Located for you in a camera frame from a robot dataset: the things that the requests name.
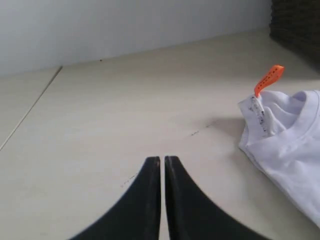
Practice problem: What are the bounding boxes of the white t-shirt red lettering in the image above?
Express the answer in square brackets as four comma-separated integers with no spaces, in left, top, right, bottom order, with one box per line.
[238,90,320,226]

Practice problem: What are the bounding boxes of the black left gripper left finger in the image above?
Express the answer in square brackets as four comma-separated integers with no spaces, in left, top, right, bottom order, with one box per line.
[72,156,161,240]

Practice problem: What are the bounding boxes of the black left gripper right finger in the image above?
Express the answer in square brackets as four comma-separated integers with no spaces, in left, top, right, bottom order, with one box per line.
[164,156,260,240]

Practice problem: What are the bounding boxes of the orange neck label tag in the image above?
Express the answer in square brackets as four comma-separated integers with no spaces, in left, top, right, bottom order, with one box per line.
[254,65,285,98]

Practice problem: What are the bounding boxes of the dark red wicker basket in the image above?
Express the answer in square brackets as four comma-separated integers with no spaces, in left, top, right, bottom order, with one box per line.
[269,0,320,72]

